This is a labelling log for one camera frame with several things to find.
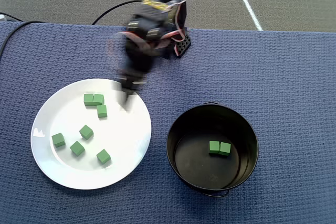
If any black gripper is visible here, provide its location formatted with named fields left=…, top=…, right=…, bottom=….
left=118, top=48, right=155, bottom=111

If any thin servo wire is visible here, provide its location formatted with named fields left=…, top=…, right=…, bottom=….
left=157, top=0, right=190, bottom=51

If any small green cube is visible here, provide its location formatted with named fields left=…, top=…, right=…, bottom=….
left=79, top=124, right=95, bottom=141
left=96, top=148, right=111, bottom=165
left=96, top=104, right=108, bottom=119
left=51, top=132, right=66, bottom=148
left=92, top=93, right=105, bottom=106
left=208, top=141, right=221, bottom=155
left=219, top=142, right=232, bottom=157
left=83, top=93, right=95, bottom=106
left=69, top=141, right=86, bottom=157

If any thin black cable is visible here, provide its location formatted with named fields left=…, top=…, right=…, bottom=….
left=0, top=20, right=48, bottom=58
left=0, top=12, right=24, bottom=23

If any blue woven table mat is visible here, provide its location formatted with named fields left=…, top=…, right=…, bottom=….
left=0, top=21, right=336, bottom=224

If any thick black cable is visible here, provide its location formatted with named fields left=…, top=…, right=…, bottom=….
left=91, top=0, right=144, bottom=25

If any black metal bucket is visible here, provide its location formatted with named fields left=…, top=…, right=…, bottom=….
left=165, top=101, right=260, bottom=198

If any white round plate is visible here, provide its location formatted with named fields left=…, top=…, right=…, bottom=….
left=30, top=78, right=152, bottom=190

